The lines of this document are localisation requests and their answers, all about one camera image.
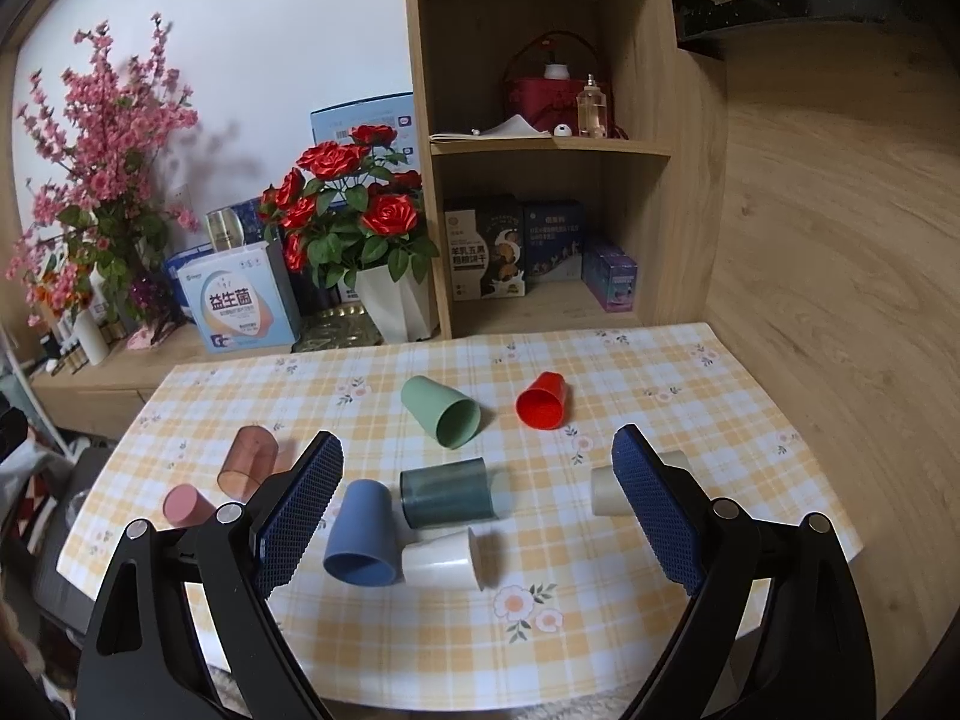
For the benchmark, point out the red gift basket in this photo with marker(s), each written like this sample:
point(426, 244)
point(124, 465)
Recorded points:
point(540, 101)

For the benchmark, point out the green plastic cup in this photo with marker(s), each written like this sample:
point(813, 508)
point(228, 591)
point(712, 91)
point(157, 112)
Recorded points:
point(427, 401)

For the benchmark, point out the blue plastic cup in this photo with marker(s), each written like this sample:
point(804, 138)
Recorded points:
point(360, 529)

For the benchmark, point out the light blue box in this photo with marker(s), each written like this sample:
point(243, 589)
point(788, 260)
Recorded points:
point(345, 120)

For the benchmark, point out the white faceted vase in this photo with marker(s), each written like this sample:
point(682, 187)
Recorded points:
point(394, 307)

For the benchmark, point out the wooden shelf unit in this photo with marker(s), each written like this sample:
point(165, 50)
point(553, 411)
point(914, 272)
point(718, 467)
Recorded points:
point(675, 240)

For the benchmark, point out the white plastic cup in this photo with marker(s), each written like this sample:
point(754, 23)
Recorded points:
point(439, 559)

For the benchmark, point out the purple box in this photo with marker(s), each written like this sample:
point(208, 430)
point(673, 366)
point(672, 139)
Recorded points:
point(611, 277)

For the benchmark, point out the white folded cloth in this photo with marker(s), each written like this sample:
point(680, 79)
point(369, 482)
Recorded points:
point(510, 127)

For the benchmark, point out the pink plastic cup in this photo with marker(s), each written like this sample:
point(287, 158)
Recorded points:
point(187, 506)

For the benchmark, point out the clear perfume bottle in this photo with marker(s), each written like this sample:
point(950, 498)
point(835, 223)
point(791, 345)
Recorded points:
point(591, 112)

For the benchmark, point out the clear dark teal cup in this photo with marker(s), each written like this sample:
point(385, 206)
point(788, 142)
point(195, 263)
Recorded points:
point(450, 493)

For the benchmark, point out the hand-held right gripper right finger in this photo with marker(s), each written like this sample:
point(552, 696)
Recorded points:
point(660, 517)

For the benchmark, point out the clear brown plastic cup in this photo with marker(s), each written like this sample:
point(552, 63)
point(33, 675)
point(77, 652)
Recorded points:
point(247, 461)

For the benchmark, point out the red artificial rose bouquet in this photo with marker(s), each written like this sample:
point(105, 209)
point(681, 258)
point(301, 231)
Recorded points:
point(352, 210)

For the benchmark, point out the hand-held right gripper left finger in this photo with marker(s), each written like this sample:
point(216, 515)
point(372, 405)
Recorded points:
point(296, 514)

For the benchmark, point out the gold blister tray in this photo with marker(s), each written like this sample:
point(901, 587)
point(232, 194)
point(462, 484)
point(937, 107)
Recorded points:
point(330, 326)

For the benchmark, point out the beige plastic cup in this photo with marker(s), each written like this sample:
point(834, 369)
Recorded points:
point(604, 491)

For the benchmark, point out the black and white biscuit box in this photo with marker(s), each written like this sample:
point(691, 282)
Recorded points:
point(484, 255)

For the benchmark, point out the white bottle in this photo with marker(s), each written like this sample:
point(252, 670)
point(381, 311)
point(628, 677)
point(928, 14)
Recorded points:
point(91, 337)

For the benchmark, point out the white and blue carton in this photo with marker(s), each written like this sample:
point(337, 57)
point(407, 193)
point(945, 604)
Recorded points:
point(232, 300)

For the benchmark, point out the yellow plaid floral tablecloth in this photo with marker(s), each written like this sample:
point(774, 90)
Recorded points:
point(525, 360)

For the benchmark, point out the low wooden cabinet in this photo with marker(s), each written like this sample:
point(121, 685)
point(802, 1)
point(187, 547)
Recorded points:
point(97, 397)

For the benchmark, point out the pink artificial blossom branches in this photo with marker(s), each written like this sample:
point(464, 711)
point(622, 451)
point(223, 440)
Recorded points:
point(105, 157)

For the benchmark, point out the dark blue box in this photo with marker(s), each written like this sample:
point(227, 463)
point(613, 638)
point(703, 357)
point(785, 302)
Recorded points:
point(553, 240)

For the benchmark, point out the red plastic cup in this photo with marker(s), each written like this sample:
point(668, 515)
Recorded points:
point(541, 399)

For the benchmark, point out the small white round gadget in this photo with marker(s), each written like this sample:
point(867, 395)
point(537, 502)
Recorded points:
point(564, 132)

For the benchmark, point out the clear glass tumbler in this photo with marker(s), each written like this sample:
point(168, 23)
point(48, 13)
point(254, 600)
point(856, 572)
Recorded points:
point(223, 231)

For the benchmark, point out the black speckled shelf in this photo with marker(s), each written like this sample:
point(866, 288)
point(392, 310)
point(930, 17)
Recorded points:
point(825, 7)

